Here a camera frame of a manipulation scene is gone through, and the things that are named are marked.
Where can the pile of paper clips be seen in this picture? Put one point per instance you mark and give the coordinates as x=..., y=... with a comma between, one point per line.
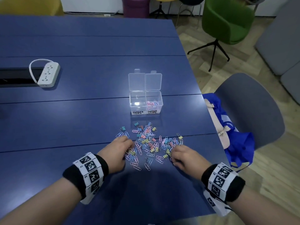
x=145, y=144

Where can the small heap of paper clips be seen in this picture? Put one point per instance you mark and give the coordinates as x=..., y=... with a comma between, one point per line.
x=152, y=103

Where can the person's left forearm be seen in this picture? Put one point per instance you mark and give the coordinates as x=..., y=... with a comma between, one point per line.
x=42, y=203

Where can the grey sofa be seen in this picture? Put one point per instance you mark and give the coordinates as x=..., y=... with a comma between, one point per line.
x=279, y=44

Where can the person's left hand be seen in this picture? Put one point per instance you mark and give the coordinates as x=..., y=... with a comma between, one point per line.
x=114, y=154

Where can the person's right forearm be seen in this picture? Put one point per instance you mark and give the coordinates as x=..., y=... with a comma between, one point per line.
x=262, y=208

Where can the dark chair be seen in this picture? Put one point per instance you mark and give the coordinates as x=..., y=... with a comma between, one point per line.
x=191, y=0

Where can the clear two-compartment plastic box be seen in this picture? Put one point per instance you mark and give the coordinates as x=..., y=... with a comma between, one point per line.
x=137, y=103

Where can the blue bag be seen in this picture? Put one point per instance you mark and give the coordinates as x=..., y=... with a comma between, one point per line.
x=241, y=147

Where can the black marker wristband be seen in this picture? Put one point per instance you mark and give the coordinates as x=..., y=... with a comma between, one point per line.
x=72, y=178
x=234, y=187

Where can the person's right hand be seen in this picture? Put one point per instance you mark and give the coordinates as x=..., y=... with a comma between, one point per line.
x=192, y=161

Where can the large yellow chair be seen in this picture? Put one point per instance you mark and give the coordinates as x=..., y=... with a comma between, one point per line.
x=28, y=6

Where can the purple stool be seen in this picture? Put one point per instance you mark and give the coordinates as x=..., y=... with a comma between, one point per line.
x=136, y=8

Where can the green chair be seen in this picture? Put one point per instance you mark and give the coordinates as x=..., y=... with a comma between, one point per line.
x=227, y=21

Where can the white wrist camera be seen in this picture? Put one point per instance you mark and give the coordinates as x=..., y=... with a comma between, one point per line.
x=218, y=208
x=90, y=196

